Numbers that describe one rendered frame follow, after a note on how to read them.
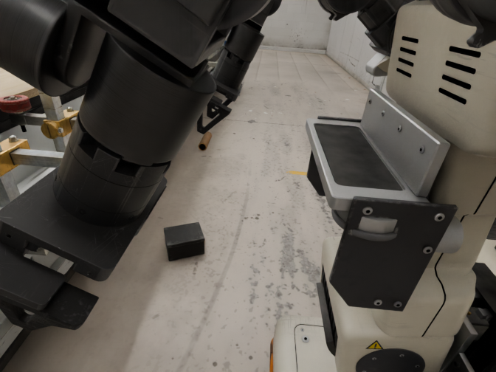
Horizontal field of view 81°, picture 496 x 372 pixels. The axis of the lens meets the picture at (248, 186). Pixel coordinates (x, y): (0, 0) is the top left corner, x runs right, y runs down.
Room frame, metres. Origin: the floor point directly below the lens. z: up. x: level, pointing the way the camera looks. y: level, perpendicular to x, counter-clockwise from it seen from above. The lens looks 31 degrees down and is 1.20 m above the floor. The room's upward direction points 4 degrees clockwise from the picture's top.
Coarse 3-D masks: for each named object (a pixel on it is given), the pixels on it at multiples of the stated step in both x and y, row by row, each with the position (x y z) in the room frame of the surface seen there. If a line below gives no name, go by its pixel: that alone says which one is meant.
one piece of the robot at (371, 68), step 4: (376, 56) 0.60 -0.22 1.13; (380, 56) 0.58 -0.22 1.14; (384, 56) 0.57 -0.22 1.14; (372, 60) 0.60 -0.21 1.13; (376, 60) 0.58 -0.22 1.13; (380, 60) 0.57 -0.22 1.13; (368, 64) 0.60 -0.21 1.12; (372, 64) 0.58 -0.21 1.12; (376, 64) 0.56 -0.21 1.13; (368, 68) 0.59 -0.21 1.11; (372, 68) 0.57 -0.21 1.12; (376, 68) 0.56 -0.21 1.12; (368, 72) 0.59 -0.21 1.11; (372, 72) 0.57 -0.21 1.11; (376, 72) 0.56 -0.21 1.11; (380, 72) 0.56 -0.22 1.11; (384, 72) 0.56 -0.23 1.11; (376, 76) 0.56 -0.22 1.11; (380, 76) 0.56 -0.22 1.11
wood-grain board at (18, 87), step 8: (0, 72) 1.24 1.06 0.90; (8, 72) 1.25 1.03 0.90; (0, 80) 1.11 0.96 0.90; (8, 80) 1.12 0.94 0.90; (16, 80) 1.13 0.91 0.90; (0, 88) 1.02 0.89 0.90; (8, 88) 1.02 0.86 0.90; (16, 88) 1.03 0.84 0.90; (24, 88) 1.04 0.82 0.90; (32, 88) 1.05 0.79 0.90; (0, 96) 0.93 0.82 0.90; (32, 96) 1.03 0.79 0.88
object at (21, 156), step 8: (16, 152) 0.64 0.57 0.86; (24, 152) 0.64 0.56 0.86; (32, 152) 0.64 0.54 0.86; (40, 152) 0.65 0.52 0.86; (48, 152) 0.65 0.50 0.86; (56, 152) 0.65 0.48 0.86; (16, 160) 0.63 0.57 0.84; (24, 160) 0.63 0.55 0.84; (32, 160) 0.63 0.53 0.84; (40, 160) 0.63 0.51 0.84; (48, 160) 0.63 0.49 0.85; (56, 160) 0.63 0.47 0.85
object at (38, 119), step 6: (12, 114) 0.88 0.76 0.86; (18, 114) 0.89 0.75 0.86; (24, 114) 0.89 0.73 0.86; (30, 114) 0.90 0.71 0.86; (36, 114) 0.90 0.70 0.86; (42, 114) 0.90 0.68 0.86; (12, 120) 0.88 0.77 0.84; (18, 120) 0.88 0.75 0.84; (24, 120) 0.88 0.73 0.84; (30, 120) 0.88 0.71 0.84; (36, 120) 0.88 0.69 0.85; (42, 120) 0.88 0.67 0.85; (72, 120) 0.88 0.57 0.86; (72, 126) 0.88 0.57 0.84
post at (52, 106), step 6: (42, 96) 0.84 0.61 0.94; (48, 96) 0.84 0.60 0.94; (42, 102) 0.84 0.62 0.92; (48, 102) 0.84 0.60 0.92; (54, 102) 0.84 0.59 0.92; (60, 102) 0.87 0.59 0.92; (48, 108) 0.84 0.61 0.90; (54, 108) 0.84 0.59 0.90; (60, 108) 0.86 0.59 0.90; (48, 114) 0.84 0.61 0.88; (54, 114) 0.84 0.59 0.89; (60, 114) 0.85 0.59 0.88; (60, 138) 0.84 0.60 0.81; (66, 138) 0.85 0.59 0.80; (60, 144) 0.84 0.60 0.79; (66, 144) 0.84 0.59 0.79; (60, 150) 0.84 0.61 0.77
